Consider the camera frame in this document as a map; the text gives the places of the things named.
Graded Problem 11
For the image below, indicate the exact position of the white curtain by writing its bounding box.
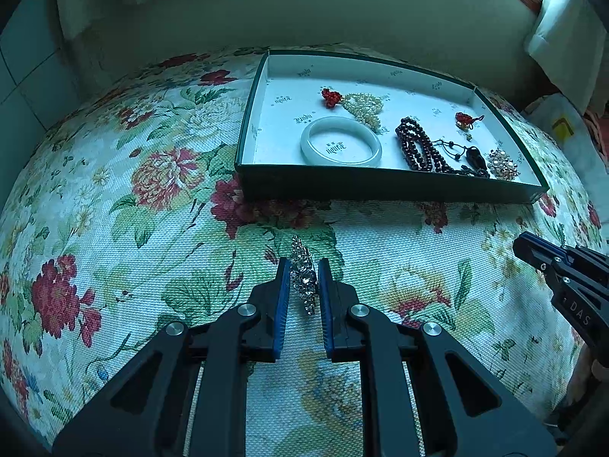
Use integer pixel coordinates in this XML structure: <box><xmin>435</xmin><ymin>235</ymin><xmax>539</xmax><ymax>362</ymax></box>
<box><xmin>523</xmin><ymin>0</ymin><xmax>609</xmax><ymax>98</ymax></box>

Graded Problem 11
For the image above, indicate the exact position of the clear plastic bag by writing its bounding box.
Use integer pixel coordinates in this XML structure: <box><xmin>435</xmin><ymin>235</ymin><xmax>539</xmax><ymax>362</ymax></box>
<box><xmin>521</xmin><ymin>95</ymin><xmax>601</xmax><ymax>165</ymax></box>

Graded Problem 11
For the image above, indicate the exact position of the white pearl necklace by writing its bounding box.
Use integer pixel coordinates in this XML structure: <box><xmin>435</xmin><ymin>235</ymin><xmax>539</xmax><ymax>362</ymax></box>
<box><xmin>341</xmin><ymin>92</ymin><xmax>387</xmax><ymax>134</ymax></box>

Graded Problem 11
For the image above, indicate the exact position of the green jewelry box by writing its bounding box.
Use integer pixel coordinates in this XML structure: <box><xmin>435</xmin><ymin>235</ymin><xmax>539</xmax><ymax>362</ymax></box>
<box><xmin>234</xmin><ymin>49</ymin><xmax>551</xmax><ymax>205</ymax></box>

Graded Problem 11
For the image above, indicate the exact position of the floral cloth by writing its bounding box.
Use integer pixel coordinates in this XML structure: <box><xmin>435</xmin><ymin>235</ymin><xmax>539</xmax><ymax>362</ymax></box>
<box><xmin>0</xmin><ymin>43</ymin><xmax>609</xmax><ymax>457</ymax></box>

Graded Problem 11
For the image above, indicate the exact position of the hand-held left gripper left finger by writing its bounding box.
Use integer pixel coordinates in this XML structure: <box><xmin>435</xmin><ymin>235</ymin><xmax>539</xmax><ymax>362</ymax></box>
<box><xmin>52</xmin><ymin>256</ymin><xmax>292</xmax><ymax>457</ymax></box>

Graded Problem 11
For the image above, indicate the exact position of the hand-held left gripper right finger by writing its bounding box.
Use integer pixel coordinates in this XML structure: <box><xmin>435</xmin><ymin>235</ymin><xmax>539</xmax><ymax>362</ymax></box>
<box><xmin>318</xmin><ymin>257</ymin><xmax>557</xmax><ymax>457</ymax></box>

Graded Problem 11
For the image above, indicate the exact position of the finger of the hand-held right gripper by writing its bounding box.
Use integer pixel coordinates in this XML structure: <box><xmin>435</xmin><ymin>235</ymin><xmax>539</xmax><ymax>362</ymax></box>
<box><xmin>518</xmin><ymin>231</ymin><xmax>609</xmax><ymax>272</ymax></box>
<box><xmin>512</xmin><ymin>238</ymin><xmax>609</xmax><ymax>296</ymax></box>

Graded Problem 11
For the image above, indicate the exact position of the red corded gold pendant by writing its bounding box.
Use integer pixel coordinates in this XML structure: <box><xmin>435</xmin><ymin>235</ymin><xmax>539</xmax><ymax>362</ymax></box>
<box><xmin>454</xmin><ymin>111</ymin><xmax>486</xmax><ymax>131</ymax></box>

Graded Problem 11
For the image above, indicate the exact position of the white jade bangle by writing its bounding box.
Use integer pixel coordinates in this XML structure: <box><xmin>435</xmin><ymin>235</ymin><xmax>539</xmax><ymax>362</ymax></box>
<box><xmin>299</xmin><ymin>116</ymin><xmax>383</xmax><ymax>169</ymax></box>

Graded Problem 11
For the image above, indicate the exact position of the dark red bead necklace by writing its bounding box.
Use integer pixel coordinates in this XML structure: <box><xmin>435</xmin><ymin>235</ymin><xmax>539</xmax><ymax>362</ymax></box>
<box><xmin>394</xmin><ymin>116</ymin><xmax>456</xmax><ymax>173</ymax></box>

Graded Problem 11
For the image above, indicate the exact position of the black cord dark pendant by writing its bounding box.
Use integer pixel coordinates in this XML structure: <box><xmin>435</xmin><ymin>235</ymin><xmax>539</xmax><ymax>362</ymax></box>
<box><xmin>434</xmin><ymin>137</ymin><xmax>491</xmax><ymax>179</ymax></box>

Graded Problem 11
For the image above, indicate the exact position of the long silver crystal brooch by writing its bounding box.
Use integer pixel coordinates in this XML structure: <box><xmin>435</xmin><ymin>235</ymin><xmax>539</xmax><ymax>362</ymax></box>
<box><xmin>289</xmin><ymin>235</ymin><xmax>321</xmax><ymax>316</ymax></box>

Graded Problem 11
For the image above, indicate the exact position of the round rhinestone brooch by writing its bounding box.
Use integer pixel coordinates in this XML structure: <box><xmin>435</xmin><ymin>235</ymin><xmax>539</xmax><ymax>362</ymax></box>
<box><xmin>486</xmin><ymin>148</ymin><xmax>523</xmax><ymax>182</ymax></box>

